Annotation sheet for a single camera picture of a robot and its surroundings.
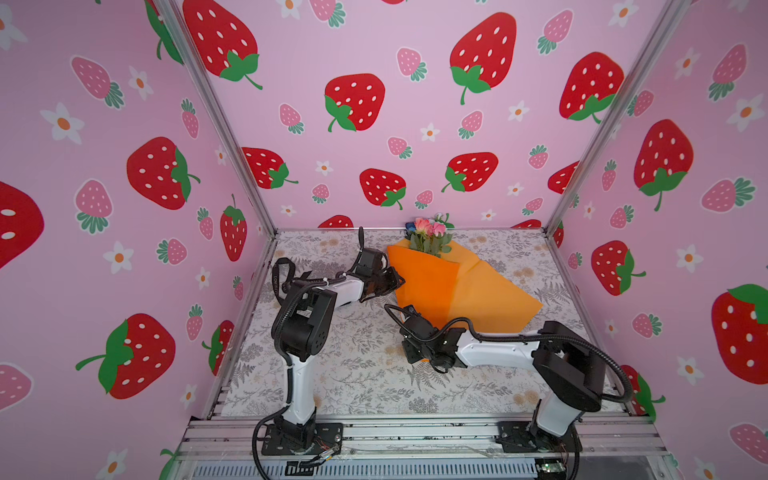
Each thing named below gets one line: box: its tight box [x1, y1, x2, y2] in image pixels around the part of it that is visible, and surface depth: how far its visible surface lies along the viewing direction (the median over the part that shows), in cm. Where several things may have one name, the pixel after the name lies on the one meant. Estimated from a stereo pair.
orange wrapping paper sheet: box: [387, 239, 544, 332], surface depth 104 cm
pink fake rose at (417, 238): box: [410, 217, 431, 252], surface depth 116 cm
